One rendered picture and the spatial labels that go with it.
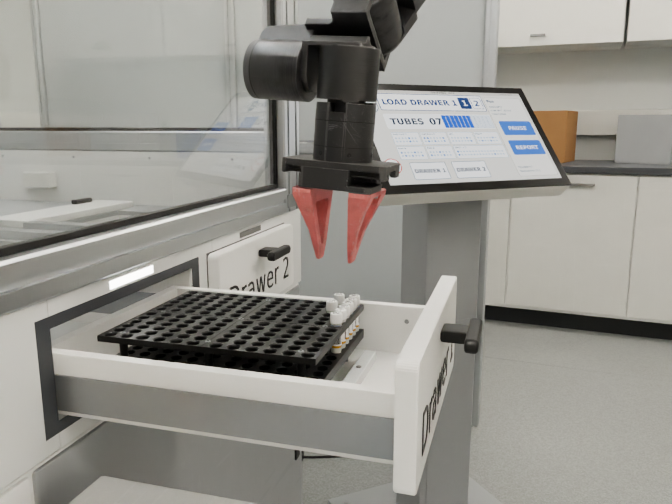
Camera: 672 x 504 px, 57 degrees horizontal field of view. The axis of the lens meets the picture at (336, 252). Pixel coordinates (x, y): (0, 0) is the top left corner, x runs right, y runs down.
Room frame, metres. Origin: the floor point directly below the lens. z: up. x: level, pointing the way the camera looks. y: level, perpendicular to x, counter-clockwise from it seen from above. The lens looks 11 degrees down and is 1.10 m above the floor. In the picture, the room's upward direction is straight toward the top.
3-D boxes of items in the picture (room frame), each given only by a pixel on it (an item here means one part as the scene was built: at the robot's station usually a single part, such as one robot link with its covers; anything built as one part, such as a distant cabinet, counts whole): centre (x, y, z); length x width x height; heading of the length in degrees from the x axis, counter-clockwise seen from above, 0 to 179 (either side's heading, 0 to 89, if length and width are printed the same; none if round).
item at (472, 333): (0.56, -0.12, 0.91); 0.07 x 0.04 x 0.01; 164
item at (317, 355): (0.60, 0.00, 0.90); 0.18 x 0.02 x 0.01; 164
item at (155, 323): (0.62, 0.10, 0.87); 0.22 x 0.18 x 0.06; 74
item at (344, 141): (0.60, -0.01, 1.08); 0.10 x 0.07 x 0.07; 72
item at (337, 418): (0.63, 0.11, 0.86); 0.40 x 0.26 x 0.06; 74
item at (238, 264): (0.96, 0.13, 0.87); 0.29 x 0.02 x 0.11; 164
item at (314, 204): (0.61, 0.00, 1.01); 0.07 x 0.07 x 0.09; 72
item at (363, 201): (0.61, -0.01, 1.01); 0.07 x 0.07 x 0.09; 72
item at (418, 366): (0.57, -0.09, 0.87); 0.29 x 0.02 x 0.11; 164
